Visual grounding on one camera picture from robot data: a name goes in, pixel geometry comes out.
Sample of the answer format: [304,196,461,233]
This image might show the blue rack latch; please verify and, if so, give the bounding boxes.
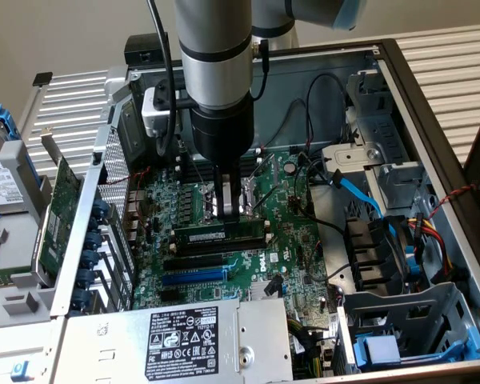
[10,361,31,382]

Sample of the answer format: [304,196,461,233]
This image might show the black yellow wire bundle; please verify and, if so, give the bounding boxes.
[286,315,333,379]

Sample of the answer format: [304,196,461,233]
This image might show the short black wrist cable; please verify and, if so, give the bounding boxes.
[250,38,271,102]

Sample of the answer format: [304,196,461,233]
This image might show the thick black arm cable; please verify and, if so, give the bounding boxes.
[146,0,179,158]

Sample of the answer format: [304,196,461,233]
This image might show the black clamp block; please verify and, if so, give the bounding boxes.
[123,34,173,67]

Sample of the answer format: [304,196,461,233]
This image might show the silver chipset heatsink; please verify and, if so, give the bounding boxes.
[250,279,283,301]

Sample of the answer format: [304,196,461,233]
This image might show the blue disk carrier rail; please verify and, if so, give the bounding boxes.
[0,102,45,201]

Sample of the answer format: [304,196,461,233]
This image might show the looped black wire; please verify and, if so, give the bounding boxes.
[305,71,350,155]

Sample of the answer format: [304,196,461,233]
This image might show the blue fan clip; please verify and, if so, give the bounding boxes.
[403,239,425,281]

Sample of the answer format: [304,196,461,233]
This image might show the blue SATA wire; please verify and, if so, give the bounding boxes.
[327,170,397,237]

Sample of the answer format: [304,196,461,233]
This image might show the metal CPU socket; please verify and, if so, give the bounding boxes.
[198,178,262,225]

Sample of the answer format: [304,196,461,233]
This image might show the black wire plug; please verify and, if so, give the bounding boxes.
[263,274,286,298]

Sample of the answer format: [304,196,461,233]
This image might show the grey hard drive caddy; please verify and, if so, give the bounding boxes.
[0,138,67,384]

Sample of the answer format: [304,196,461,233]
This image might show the silver power supply unit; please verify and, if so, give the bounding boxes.
[50,298,295,384]

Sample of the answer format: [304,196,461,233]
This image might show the blue disk tray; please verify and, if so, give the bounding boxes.
[354,327,480,369]

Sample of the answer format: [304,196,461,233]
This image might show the black RAM slot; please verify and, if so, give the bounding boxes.
[176,162,265,183]
[170,240,275,259]
[168,235,274,252]
[174,147,263,163]
[174,158,264,174]
[175,153,264,169]

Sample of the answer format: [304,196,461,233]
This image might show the red black twisted wire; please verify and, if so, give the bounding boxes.
[427,184,477,219]
[103,167,153,187]

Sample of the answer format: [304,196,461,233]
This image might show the silver hard disk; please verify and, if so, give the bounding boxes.
[0,119,25,213]

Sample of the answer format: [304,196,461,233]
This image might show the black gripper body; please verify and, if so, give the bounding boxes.
[189,94,256,163]

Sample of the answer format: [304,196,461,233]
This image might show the blue card latch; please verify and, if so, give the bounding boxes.
[70,287,93,311]
[82,248,101,268]
[83,230,104,251]
[78,266,98,287]
[90,198,110,221]

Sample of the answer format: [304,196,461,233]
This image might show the black expansion slot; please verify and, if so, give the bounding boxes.
[162,254,225,272]

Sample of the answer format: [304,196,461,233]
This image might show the open grey PC case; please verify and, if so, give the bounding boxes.
[50,38,480,384]

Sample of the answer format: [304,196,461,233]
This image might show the silver locking lever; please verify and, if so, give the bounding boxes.
[247,153,276,181]
[250,184,284,212]
[178,138,209,191]

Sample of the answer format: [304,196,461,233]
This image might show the metal port block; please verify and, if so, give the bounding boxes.
[123,190,149,245]

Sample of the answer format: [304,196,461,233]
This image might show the black case fan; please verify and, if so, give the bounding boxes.
[343,215,409,295]

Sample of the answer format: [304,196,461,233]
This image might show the yellow red power wires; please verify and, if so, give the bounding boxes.
[407,214,453,281]

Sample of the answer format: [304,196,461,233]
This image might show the grey disk bay cage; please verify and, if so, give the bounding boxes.
[335,282,480,373]

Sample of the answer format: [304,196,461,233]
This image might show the green Dell motherboard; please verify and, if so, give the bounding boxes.
[131,150,337,321]

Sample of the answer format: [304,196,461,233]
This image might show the green graphics card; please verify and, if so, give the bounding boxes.
[30,126,85,287]

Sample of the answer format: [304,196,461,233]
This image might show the silver metal bracket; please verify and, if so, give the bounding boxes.
[321,143,385,185]

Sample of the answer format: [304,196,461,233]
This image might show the blue expansion slot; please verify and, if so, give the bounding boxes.
[162,266,229,287]

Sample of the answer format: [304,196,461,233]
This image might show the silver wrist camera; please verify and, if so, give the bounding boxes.
[141,79,193,139]

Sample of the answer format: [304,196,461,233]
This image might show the grey optical drive cage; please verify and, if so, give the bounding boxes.
[346,70,433,215]

